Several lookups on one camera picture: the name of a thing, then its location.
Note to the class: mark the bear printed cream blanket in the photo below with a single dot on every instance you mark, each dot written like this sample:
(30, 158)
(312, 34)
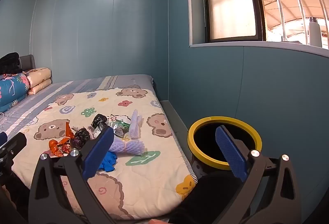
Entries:
(144, 183)

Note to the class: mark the green snack packet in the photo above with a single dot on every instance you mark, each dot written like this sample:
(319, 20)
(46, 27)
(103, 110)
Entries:
(122, 125)

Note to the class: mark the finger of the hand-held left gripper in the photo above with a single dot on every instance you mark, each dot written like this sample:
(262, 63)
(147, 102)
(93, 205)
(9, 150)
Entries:
(15, 144)

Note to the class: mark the blue striped bed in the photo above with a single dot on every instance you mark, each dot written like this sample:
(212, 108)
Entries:
(84, 84)

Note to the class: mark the black clothing pile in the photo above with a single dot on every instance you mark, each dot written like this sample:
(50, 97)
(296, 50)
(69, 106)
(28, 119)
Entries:
(10, 62)

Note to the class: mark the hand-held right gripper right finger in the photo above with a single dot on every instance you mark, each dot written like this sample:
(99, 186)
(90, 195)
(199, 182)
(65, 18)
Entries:
(231, 154)

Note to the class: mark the grey headboard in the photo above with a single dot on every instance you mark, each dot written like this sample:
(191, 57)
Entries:
(27, 62)

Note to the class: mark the orange foil wrapper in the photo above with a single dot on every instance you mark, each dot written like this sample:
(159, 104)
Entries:
(60, 145)

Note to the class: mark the white foam net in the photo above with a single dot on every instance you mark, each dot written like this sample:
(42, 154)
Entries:
(135, 126)

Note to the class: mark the blue floral folded quilt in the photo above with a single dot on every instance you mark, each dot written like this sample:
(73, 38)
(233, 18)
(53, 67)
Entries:
(12, 88)

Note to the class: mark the purple foam net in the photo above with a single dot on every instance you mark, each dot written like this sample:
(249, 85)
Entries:
(128, 148)

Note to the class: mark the white outdoor cylinder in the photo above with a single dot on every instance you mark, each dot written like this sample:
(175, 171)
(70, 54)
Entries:
(314, 34)

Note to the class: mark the dark framed window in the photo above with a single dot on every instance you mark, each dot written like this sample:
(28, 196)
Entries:
(231, 8)

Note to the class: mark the black bin with yellow rim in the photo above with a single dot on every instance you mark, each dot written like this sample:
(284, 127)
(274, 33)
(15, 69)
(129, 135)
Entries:
(203, 158)

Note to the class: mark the small black plastic bag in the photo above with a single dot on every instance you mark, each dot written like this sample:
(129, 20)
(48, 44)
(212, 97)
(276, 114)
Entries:
(99, 120)

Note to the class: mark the large black plastic bag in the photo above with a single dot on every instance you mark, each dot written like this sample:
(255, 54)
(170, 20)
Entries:
(81, 136)

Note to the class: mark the peach pillows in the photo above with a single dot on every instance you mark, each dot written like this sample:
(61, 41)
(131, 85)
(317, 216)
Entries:
(38, 80)

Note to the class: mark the person's black trouser leg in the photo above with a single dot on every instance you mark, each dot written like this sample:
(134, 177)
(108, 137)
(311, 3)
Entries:
(205, 198)

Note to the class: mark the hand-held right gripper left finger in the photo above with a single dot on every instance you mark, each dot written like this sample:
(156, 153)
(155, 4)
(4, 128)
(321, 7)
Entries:
(99, 153)

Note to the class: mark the blue glove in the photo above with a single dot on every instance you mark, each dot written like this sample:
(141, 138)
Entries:
(109, 161)

